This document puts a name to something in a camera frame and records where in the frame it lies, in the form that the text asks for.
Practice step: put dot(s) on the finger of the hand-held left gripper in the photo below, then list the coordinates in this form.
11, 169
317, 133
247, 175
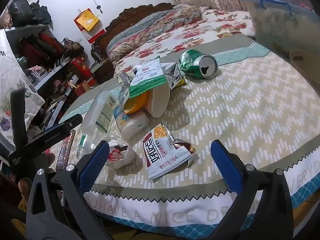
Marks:
72, 120

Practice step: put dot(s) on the floral bed sheet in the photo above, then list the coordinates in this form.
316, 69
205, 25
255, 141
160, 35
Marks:
200, 37

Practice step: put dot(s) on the red folded clothes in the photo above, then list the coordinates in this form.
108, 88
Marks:
40, 47

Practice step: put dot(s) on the pink and white pouch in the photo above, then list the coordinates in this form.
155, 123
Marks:
160, 102

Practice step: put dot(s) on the silver foil packet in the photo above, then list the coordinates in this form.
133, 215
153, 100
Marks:
125, 80

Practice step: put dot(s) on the white and blue tissue packet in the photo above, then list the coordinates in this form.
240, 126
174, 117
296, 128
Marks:
132, 126

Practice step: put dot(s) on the dark green bag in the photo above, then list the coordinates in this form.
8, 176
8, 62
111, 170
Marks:
41, 12

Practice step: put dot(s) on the hanging keys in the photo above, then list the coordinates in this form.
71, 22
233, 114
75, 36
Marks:
98, 6

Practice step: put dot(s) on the orange round container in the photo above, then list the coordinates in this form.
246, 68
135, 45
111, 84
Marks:
137, 103

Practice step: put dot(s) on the brown handbag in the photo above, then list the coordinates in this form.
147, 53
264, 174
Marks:
72, 47

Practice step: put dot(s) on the chevron patterned blanket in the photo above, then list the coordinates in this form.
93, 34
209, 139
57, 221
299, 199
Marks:
237, 105

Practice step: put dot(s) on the white paper wrapper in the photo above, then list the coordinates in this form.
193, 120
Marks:
125, 155

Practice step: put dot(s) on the yellow hanging bag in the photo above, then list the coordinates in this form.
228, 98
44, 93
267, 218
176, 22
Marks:
86, 20

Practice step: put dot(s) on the red wall calendar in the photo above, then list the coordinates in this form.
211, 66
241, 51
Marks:
96, 35

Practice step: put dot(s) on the clear plastic bottle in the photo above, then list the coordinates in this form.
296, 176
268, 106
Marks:
100, 115

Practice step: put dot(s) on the grey shelf unit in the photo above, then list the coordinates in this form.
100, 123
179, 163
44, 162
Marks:
50, 76

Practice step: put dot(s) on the patchwork floral quilt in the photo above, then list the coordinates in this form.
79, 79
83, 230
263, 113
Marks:
150, 25

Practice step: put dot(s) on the red gift box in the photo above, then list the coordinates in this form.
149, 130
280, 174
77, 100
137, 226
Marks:
80, 68

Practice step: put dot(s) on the white printed cloth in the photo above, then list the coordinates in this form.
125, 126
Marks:
12, 80

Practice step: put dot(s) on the beige plastic bin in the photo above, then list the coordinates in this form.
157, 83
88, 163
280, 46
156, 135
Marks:
303, 65

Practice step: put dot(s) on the small drink carton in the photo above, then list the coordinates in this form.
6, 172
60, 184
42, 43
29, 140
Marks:
175, 77

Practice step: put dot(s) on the black bag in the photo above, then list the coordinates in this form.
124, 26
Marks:
20, 11

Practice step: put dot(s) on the red and white snack packet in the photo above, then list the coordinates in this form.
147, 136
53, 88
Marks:
162, 155

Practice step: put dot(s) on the green and white snack packet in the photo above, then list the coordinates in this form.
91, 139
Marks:
147, 80

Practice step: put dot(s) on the crushed green drink can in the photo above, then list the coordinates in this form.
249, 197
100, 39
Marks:
192, 62

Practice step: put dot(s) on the carved wooden headboard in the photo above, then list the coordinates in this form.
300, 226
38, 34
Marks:
130, 12

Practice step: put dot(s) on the person's left hand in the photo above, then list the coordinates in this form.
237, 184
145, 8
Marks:
23, 188

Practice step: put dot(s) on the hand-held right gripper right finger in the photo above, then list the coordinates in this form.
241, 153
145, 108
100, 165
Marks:
225, 165

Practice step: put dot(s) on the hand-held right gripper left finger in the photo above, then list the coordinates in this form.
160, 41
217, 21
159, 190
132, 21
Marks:
93, 165

